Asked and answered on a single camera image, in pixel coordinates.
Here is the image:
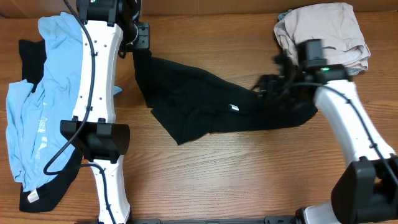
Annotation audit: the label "black t-shirt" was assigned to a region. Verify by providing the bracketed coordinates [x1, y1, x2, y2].
[133, 50, 318, 145]

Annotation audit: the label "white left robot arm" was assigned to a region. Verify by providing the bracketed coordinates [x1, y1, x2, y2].
[60, 0, 149, 223]

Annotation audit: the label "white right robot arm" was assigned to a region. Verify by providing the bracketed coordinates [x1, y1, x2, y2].
[256, 39, 397, 223]

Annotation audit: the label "beige folded shorts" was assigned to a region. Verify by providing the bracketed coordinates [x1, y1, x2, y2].
[274, 2, 371, 75]

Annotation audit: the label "light blue t-shirt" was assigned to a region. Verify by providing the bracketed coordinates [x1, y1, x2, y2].
[6, 12, 121, 192]

